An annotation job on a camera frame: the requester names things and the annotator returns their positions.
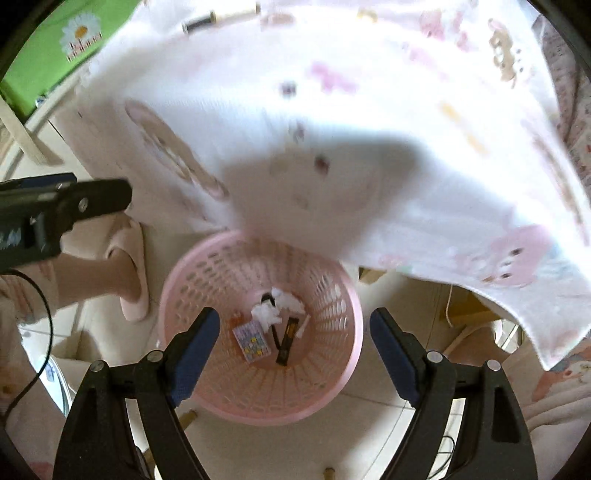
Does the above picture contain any black orange snack wrapper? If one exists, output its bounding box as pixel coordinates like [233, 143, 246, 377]
[276, 317, 300, 367]

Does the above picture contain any purple cartoon tissue pack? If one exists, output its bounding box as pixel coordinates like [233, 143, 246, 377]
[232, 320, 271, 363]

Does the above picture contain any pink perforated trash basket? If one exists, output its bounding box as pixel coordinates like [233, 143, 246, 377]
[159, 232, 363, 426]

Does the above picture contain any black plastic spoon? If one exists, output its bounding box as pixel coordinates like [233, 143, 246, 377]
[260, 292, 283, 349]

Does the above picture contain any person's pajama leg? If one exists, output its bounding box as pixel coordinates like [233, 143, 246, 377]
[447, 322, 591, 444]
[1, 254, 120, 479]

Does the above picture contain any strawberry print quilt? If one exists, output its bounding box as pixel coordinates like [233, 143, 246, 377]
[541, 19, 590, 189]

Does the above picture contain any small white tissue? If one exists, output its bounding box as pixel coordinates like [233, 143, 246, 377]
[250, 300, 283, 333]

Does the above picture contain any white shelf unit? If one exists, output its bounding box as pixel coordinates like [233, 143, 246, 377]
[1, 67, 90, 181]

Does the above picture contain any pink slipper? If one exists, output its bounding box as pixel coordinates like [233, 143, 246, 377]
[105, 217, 149, 323]

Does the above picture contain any pink cartoon bear bedsheet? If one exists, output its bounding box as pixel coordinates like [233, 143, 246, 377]
[55, 1, 590, 368]

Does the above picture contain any green plastic storage box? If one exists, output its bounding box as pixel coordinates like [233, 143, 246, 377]
[1, 0, 137, 120]

